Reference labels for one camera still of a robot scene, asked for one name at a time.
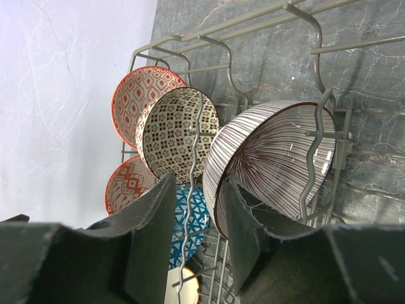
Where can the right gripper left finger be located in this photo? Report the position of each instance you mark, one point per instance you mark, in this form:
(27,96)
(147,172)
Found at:
(148,222)

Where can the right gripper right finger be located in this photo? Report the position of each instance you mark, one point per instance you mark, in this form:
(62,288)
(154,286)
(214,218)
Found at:
(251,243)

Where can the red lattice pattern bowl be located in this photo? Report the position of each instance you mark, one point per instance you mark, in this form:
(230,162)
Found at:
(197,225)

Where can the black striped white bowl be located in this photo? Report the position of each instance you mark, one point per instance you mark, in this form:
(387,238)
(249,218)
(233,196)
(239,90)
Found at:
(189,292)

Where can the purple striped white bowl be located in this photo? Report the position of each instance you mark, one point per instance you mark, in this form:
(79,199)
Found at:
(265,148)

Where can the multicolour scale pattern bowl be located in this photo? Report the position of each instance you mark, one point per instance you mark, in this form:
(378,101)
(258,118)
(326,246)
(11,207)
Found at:
(165,132)

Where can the grey wire dish rack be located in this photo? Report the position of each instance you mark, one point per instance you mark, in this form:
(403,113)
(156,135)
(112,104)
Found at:
(244,53)

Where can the red green dotted bowl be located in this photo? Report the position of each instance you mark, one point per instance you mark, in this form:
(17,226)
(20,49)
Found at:
(127,183)

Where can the green diamond pattern bowl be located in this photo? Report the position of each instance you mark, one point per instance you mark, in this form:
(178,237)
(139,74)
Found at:
(134,92)

